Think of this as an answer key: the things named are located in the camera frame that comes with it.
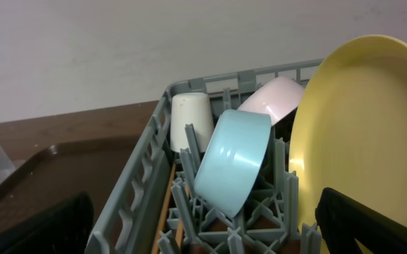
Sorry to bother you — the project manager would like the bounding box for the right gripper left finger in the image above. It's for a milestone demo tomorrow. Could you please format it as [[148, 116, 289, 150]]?
[[0, 193, 94, 254]]

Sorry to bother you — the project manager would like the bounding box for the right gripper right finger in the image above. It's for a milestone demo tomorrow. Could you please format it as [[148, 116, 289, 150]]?
[[315, 188, 407, 253]]

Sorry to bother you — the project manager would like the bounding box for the yellow plate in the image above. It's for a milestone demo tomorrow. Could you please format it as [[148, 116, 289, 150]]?
[[288, 34, 407, 254]]

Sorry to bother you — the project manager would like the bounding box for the wooden chopstick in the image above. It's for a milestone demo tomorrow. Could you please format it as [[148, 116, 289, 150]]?
[[151, 163, 176, 254], [175, 185, 190, 249]]

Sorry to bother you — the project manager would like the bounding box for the light blue bowl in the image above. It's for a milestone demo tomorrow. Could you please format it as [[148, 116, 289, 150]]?
[[194, 109, 272, 218]]

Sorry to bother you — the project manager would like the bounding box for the white bowl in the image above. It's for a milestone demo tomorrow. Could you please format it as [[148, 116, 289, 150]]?
[[238, 77, 305, 126]]

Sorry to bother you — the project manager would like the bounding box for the white cup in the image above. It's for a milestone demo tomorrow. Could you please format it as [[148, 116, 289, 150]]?
[[170, 92, 214, 152]]

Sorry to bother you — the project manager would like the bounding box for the grey dishwasher rack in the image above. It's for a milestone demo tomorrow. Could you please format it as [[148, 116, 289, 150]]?
[[84, 42, 407, 254]]

